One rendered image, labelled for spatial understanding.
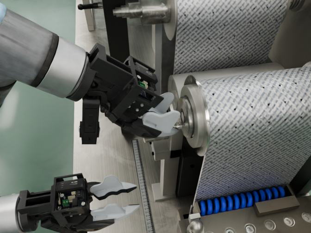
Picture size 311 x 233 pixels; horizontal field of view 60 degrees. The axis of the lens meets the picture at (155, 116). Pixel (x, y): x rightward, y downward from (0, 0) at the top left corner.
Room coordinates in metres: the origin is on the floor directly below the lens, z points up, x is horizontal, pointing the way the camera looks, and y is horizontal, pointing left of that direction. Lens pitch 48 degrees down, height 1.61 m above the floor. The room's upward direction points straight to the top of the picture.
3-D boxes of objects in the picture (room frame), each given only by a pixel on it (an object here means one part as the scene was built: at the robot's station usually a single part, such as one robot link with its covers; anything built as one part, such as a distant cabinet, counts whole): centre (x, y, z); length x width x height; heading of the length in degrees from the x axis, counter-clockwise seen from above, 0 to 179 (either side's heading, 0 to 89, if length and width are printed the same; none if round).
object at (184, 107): (0.33, -0.06, 1.25); 0.07 x 0.02 x 0.07; 11
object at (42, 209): (0.22, 0.19, 1.12); 0.12 x 0.08 x 0.09; 101
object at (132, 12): (0.56, 0.06, 1.34); 0.06 x 0.03 x 0.03; 101
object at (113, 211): (0.22, 0.08, 1.11); 0.09 x 0.03 x 0.06; 92
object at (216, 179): (0.30, -0.20, 1.09); 0.23 x 0.01 x 0.18; 101
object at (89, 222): (0.21, 0.12, 1.09); 0.09 x 0.05 x 0.02; 92
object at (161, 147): (0.36, -0.02, 1.05); 0.06 x 0.05 x 0.31; 101
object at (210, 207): (0.27, -0.20, 1.03); 0.21 x 0.04 x 0.03; 101
